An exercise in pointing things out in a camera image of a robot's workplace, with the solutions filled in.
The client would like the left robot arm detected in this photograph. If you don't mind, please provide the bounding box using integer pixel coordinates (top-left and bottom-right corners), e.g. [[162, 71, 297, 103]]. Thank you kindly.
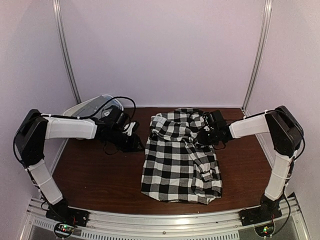
[[13, 105, 144, 222]]

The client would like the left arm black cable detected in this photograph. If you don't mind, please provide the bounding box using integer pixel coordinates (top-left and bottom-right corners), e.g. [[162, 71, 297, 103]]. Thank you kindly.
[[12, 96, 137, 163]]

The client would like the black white plaid shirt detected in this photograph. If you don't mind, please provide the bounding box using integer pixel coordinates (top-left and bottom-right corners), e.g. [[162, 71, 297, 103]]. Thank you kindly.
[[140, 108, 223, 205]]

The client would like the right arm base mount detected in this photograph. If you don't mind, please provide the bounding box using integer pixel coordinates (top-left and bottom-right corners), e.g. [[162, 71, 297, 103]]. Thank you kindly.
[[238, 206, 282, 226]]

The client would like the grey folded shirt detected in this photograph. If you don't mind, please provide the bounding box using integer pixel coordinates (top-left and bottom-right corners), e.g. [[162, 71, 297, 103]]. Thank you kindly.
[[82, 94, 123, 115]]

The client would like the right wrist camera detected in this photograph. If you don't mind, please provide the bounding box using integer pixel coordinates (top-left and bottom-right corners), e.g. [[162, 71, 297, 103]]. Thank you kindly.
[[202, 112, 214, 128]]

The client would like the left aluminium post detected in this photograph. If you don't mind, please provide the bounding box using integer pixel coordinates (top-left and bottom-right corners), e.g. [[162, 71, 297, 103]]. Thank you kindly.
[[52, 0, 82, 104]]

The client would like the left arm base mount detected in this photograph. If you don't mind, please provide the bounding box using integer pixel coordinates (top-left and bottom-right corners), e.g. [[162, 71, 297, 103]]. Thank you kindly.
[[45, 207, 89, 227]]

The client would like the white plastic bin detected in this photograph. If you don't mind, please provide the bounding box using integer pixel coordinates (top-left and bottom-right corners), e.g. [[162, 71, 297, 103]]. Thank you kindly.
[[62, 93, 126, 141]]

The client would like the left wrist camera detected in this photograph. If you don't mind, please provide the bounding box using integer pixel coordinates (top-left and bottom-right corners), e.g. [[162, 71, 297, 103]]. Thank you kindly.
[[123, 120, 140, 136]]

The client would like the right aluminium post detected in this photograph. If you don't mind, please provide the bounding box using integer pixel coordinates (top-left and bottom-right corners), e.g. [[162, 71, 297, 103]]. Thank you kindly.
[[241, 0, 273, 113]]

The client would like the aluminium post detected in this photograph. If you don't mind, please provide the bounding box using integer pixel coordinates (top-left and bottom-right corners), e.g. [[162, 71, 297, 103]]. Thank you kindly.
[[241, 0, 273, 113], [52, 0, 82, 104]]

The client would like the aluminium front rail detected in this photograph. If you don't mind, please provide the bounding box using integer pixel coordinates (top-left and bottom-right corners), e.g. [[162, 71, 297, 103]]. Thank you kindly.
[[22, 194, 308, 240]]

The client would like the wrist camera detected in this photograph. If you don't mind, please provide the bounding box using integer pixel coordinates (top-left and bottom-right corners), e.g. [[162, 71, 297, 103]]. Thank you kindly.
[[123, 120, 140, 136], [202, 112, 214, 128]]

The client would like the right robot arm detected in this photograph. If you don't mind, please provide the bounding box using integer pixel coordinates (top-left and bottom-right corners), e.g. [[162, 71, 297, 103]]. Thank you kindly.
[[196, 105, 305, 221]]

